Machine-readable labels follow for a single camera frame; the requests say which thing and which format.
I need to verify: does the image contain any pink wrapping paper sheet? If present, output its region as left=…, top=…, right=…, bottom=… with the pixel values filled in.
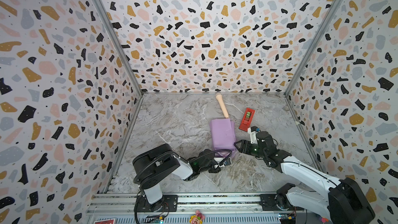
left=210, top=119, right=236, bottom=158

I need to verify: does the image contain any red tape dispenser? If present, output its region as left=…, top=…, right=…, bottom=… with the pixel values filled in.
left=239, top=108, right=255, bottom=132

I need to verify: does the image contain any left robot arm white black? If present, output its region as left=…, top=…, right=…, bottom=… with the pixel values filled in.
left=132, top=144, right=232, bottom=205

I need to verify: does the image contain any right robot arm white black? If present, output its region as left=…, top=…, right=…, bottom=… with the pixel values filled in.
left=234, top=130, right=376, bottom=224

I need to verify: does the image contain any beige toy microphone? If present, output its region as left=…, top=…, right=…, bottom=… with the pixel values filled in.
left=216, top=93, right=229, bottom=119

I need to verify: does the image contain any pink yellow flower toy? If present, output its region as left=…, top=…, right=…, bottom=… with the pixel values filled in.
left=189, top=211, right=205, bottom=224

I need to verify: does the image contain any rainbow flower toy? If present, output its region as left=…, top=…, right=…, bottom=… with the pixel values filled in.
left=319, top=217, right=329, bottom=224

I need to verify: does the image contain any black corrugated cable hose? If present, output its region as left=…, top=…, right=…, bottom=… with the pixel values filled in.
left=133, top=148, right=233, bottom=190

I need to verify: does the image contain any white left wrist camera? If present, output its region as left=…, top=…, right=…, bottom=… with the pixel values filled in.
left=219, top=158, right=231, bottom=167

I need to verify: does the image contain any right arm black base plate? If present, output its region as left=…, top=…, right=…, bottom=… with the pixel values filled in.
left=259, top=194, right=304, bottom=212

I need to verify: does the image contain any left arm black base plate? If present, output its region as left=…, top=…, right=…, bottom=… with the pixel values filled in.
left=134, top=195, right=178, bottom=213

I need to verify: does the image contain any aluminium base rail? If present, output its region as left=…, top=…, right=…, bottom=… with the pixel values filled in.
left=87, top=192, right=322, bottom=224

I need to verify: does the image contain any aluminium corner post right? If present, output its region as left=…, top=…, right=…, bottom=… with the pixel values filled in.
left=284, top=0, right=343, bottom=98

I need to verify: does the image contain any aluminium corner post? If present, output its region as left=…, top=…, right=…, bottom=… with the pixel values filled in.
left=92, top=0, right=143, bottom=98
left=284, top=0, right=343, bottom=98

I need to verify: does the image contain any aluminium corner post left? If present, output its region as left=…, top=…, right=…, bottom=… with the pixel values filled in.
left=92, top=0, right=143, bottom=98

